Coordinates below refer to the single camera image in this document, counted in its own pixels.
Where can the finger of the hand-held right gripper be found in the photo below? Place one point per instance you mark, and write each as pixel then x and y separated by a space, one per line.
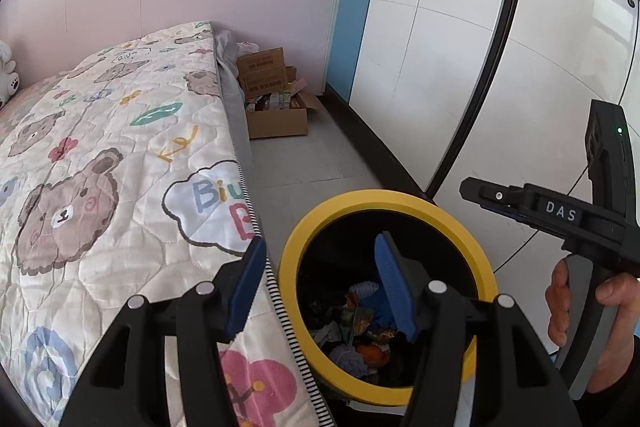
pixel 492 195

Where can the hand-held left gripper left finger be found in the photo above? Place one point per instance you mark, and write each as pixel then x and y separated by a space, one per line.
pixel 245 287

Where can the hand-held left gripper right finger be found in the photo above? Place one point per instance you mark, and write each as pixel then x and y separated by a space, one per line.
pixel 395 287

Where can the blue rubber glove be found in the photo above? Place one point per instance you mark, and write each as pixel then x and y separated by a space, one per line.
pixel 384 317

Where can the purple foam fruit net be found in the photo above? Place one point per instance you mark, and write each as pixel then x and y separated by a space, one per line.
pixel 347 357
pixel 362 289

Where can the large orange snack wrapper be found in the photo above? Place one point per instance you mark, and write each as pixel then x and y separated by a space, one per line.
pixel 357 314

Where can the black plastic bag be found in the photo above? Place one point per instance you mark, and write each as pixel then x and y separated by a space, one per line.
pixel 322 314

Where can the white tissue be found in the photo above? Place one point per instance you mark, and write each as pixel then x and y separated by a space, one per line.
pixel 327 334

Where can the black bin with yellow rim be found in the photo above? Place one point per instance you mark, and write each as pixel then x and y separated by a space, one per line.
pixel 350 202

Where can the person's right forearm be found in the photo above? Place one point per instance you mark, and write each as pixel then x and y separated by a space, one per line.
pixel 625 377

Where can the person's right hand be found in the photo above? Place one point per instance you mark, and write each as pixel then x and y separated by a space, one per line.
pixel 620 322

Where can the open brown cardboard box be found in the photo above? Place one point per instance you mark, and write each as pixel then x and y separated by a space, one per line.
pixel 277 124

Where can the row of small packets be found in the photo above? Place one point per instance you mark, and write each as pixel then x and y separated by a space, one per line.
pixel 270 101

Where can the closed brown cardboard box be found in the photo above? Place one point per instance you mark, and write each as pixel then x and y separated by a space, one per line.
pixel 262 72

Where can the pink white cloth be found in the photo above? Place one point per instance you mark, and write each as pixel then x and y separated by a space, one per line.
pixel 248 46

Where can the grey patterned bed sheet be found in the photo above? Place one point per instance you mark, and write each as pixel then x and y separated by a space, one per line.
pixel 25 102

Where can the white plush dog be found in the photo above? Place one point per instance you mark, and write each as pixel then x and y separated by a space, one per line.
pixel 7 77

